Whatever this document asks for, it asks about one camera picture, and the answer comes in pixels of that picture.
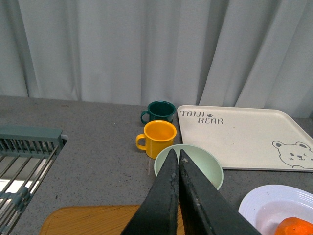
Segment green sink drying rack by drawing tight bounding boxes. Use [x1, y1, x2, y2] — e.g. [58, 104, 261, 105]
[0, 125, 67, 235]

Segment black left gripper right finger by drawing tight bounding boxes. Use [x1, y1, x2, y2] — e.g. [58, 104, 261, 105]
[179, 150, 260, 235]

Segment light green bowl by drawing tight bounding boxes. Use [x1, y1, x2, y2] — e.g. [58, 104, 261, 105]
[154, 144, 224, 189]

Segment grey curtain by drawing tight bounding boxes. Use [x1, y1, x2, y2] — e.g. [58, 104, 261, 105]
[0, 0, 313, 118]

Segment orange fruit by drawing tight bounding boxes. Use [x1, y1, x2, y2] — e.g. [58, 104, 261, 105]
[274, 217, 313, 235]

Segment dark green enamel mug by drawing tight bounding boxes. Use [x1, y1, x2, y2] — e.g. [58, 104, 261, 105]
[140, 100, 176, 124]

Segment wooden cutting board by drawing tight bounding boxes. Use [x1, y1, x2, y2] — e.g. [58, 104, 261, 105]
[39, 205, 184, 235]

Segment white ridged plate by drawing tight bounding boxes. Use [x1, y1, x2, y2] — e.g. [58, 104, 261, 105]
[239, 185, 313, 235]

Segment cream bear serving tray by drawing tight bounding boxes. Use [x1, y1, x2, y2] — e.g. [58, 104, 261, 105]
[177, 105, 313, 172]

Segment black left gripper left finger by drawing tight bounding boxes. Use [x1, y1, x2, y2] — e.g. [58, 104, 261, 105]
[122, 149, 179, 235]

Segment yellow enamel mug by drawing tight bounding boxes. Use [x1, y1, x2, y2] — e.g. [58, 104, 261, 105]
[135, 120, 177, 159]

